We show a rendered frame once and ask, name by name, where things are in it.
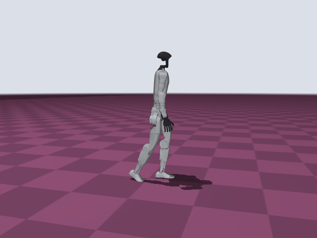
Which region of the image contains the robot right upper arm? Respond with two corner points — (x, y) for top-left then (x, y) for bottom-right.
(158, 71), (167, 97)

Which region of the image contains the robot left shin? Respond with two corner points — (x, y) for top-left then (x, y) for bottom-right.
(159, 146), (170, 173)

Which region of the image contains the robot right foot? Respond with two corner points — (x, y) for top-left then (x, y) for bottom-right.
(129, 170), (144, 181)

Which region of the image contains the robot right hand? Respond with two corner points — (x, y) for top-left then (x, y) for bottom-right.
(161, 114), (174, 132)

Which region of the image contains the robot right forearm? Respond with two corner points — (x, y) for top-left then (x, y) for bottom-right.
(158, 92), (167, 118)

